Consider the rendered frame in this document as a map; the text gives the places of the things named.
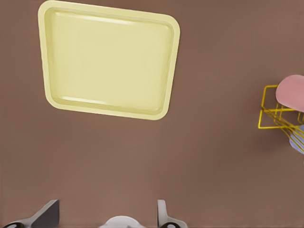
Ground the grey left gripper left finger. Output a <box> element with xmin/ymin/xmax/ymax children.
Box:
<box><xmin>1</xmin><ymin>199</ymin><xmax>60</xmax><ymax>228</ymax></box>

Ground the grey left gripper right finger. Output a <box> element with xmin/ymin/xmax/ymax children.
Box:
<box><xmin>157</xmin><ymin>199</ymin><xmax>188</xmax><ymax>228</ymax></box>

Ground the lavender plate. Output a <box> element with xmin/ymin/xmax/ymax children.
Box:
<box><xmin>289</xmin><ymin>124</ymin><xmax>304</xmax><ymax>155</ymax></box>

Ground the pale yellow square tray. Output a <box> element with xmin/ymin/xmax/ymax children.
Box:
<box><xmin>37</xmin><ymin>0</ymin><xmax>181</xmax><ymax>121</ymax></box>

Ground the pink plate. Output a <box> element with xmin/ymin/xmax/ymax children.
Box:
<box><xmin>275</xmin><ymin>74</ymin><xmax>304</xmax><ymax>113</ymax></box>

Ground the yellow wire dish rack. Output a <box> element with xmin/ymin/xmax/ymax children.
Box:
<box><xmin>257</xmin><ymin>85</ymin><xmax>304</xmax><ymax>155</ymax></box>

